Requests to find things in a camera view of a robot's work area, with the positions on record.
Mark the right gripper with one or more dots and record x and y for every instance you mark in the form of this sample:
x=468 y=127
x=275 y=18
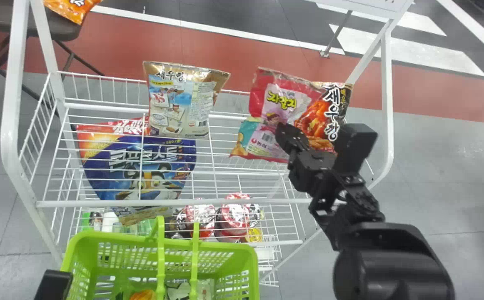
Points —
x=310 y=168

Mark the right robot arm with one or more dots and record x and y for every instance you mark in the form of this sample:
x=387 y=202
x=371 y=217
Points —
x=387 y=262

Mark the red pink snack packet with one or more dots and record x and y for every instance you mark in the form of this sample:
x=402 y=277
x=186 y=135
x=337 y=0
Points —
x=267 y=104

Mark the black red snack packet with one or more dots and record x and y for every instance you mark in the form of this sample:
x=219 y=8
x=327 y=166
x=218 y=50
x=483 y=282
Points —
x=329 y=112

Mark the red noodle cup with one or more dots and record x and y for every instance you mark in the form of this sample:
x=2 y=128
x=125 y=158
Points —
x=198 y=216
x=235 y=214

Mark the yellow can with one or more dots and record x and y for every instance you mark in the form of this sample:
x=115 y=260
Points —
x=253 y=236

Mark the gold white snack packet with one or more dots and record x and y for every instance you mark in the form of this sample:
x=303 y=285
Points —
x=179 y=100

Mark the blue cereal bag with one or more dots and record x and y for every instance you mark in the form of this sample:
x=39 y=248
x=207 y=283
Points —
x=142 y=166

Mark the white black snack packet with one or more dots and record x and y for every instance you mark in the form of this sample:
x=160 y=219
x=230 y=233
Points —
x=188 y=291

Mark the white bottle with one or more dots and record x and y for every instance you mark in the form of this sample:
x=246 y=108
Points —
x=109 y=221

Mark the green basket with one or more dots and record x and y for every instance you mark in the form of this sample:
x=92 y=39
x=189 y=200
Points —
x=113 y=254

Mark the orange snack packet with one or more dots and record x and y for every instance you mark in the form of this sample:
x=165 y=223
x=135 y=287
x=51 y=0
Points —
x=72 y=8
x=142 y=296

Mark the green bottle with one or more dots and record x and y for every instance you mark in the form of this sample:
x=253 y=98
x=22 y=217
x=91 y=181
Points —
x=87 y=220

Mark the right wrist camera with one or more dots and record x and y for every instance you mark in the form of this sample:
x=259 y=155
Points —
x=355 y=143

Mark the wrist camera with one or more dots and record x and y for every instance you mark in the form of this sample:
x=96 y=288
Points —
x=355 y=143
x=52 y=286

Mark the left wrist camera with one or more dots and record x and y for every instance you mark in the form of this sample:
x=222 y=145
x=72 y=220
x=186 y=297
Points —
x=52 y=286

